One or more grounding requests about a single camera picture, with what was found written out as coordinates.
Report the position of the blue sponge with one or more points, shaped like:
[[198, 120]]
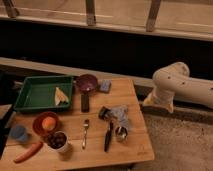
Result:
[[105, 86]]

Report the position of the wooden table board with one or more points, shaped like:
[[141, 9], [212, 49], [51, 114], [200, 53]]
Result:
[[136, 148]]

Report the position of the black handled knife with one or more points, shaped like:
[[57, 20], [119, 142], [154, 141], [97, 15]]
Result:
[[108, 136]]

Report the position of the orange carrot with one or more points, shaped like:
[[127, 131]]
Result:
[[34, 148]]

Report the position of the clear plastic bag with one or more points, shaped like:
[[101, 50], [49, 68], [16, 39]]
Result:
[[118, 113]]

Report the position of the blue plastic cup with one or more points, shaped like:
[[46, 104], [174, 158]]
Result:
[[19, 133]]

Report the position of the small metal cup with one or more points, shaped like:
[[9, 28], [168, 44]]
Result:
[[121, 133]]

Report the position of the maroon pan with black handle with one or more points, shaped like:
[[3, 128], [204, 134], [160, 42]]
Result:
[[86, 83]]

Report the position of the white cup with dark grapes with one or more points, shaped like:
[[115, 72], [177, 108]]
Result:
[[58, 141]]

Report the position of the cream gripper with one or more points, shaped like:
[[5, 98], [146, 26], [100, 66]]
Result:
[[161, 100]]

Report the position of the silver metal fork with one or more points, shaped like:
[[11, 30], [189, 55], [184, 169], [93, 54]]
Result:
[[85, 126]]

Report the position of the red bowl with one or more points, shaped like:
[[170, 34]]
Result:
[[37, 123]]

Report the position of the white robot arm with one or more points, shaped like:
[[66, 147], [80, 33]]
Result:
[[175, 79]]

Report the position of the green plastic tray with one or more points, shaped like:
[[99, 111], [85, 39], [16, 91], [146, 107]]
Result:
[[38, 93]]

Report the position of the orange fruit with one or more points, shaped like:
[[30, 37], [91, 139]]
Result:
[[48, 123]]

